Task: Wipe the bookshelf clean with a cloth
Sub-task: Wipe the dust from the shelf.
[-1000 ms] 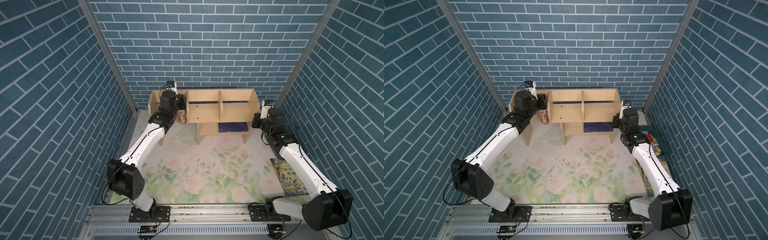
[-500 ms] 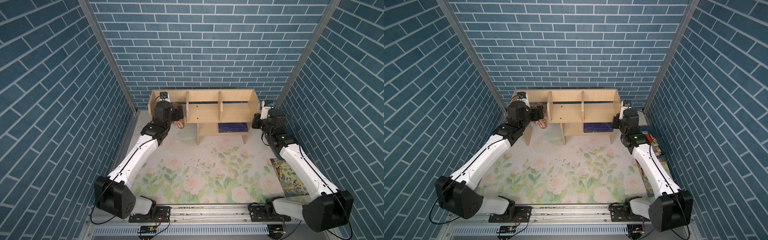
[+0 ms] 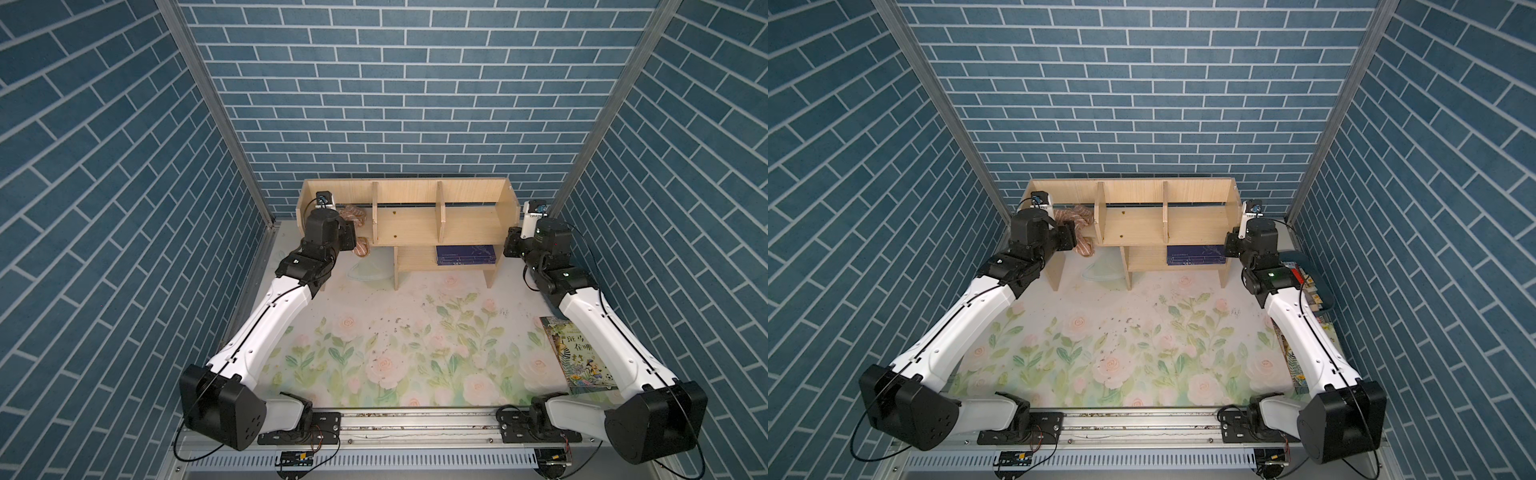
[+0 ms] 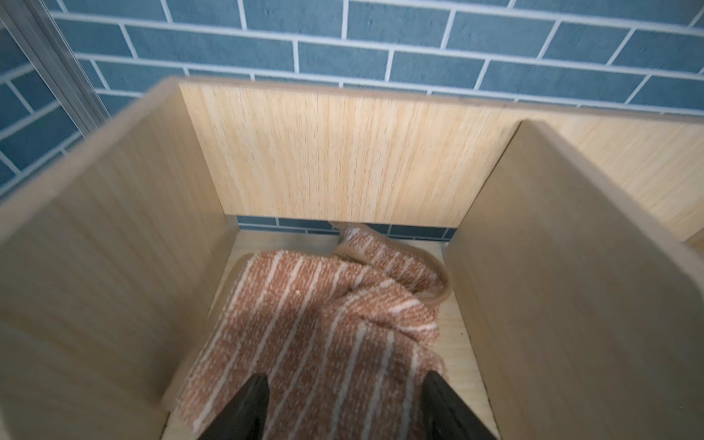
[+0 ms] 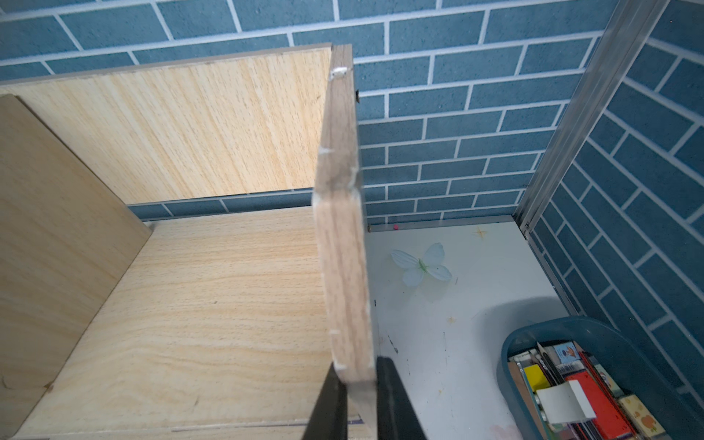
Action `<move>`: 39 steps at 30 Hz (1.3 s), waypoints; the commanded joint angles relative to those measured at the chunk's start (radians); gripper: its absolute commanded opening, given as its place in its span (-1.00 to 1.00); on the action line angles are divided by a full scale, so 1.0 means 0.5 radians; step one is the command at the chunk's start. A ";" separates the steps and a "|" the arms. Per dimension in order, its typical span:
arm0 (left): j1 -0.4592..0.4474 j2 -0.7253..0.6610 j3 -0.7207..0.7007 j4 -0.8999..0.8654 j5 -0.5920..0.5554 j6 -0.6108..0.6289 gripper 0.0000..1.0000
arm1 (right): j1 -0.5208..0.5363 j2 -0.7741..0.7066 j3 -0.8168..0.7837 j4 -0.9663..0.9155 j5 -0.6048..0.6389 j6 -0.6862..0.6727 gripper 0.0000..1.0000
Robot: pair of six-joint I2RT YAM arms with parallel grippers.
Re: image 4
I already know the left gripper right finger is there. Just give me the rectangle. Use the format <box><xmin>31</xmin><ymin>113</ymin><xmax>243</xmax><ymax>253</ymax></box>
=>
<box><xmin>421</xmin><ymin>370</ymin><xmax>495</xmax><ymax>440</ymax></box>

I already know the pink striped cloth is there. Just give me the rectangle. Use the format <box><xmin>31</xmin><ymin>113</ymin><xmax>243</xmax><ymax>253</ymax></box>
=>
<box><xmin>173</xmin><ymin>224</ymin><xmax>451</xmax><ymax>439</ymax></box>

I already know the light wooden bookshelf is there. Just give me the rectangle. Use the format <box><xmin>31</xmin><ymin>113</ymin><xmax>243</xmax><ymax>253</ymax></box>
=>
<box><xmin>1</xmin><ymin>77</ymin><xmax>703</xmax><ymax>439</ymax></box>

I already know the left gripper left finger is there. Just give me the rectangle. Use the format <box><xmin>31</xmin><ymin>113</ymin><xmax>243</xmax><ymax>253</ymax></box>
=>
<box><xmin>198</xmin><ymin>373</ymin><xmax>270</xmax><ymax>440</ymax></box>

